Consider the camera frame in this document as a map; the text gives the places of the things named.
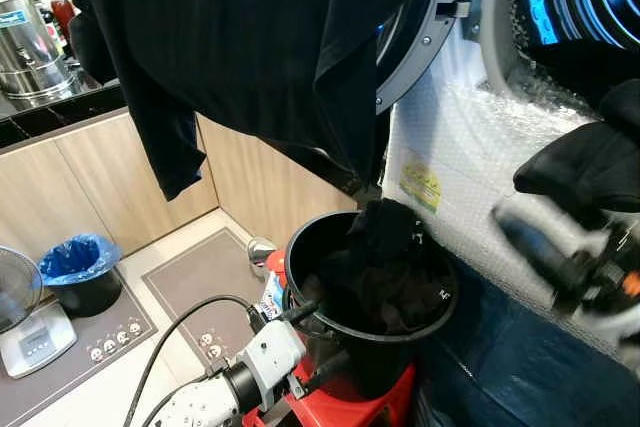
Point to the black bin with blue bag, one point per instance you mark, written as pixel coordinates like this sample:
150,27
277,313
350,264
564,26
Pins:
82,272

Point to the grey floor mat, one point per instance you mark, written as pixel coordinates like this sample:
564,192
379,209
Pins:
205,272
60,387

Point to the yellow washer sticker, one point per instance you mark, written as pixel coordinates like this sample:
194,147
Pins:
421,187

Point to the black garment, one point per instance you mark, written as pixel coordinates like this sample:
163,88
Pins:
590,162

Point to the red white blue bottle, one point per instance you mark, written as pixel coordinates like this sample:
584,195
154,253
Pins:
272,292

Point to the small silver can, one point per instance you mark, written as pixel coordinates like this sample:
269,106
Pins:
261,252

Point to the black clothes pile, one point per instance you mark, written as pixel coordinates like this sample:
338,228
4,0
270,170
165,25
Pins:
385,267

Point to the stainless steel water urn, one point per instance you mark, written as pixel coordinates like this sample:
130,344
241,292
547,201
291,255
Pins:
30,47

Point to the wooden cabinet with black counter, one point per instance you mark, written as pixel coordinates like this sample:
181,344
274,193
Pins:
90,177

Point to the white bathroom scale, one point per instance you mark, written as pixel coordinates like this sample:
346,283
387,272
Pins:
35,342

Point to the white electric fan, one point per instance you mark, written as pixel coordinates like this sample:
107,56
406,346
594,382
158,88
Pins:
18,282

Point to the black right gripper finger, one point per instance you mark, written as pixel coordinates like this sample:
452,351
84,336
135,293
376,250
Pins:
540,245

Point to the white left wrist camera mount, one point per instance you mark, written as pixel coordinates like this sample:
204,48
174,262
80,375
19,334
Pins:
272,362

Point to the black plastic bucket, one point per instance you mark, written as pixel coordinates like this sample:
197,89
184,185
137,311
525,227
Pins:
380,357

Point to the bubble-wrapped white washing machine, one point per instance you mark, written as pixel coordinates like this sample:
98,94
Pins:
470,147

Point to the large black hanging shirt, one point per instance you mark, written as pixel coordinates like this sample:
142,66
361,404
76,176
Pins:
250,37

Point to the red plastic stool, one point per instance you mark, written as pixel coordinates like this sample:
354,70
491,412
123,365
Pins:
380,402

